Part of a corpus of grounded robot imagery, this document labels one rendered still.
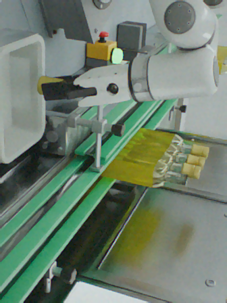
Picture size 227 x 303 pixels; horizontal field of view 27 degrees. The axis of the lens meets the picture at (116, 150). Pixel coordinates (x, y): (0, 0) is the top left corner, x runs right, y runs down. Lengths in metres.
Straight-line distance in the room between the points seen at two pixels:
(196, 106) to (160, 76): 6.58
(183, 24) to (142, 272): 0.55
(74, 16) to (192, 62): 0.44
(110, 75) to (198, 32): 0.16
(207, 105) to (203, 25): 6.59
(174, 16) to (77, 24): 0.46
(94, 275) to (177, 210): 0.35
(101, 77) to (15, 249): 0.32
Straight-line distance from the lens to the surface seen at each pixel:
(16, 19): 1.07
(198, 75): 0.75
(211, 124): 7.40
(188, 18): 0.71
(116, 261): 1.07
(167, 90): 0.77
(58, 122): 1.05
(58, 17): 1.15
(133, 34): 1.66
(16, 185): 0.97
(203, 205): 1.31
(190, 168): 1.18
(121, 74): 0.78
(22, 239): 0.85
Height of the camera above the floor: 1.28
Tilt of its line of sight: 16 degrees down
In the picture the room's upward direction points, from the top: 102 degrees clockwise
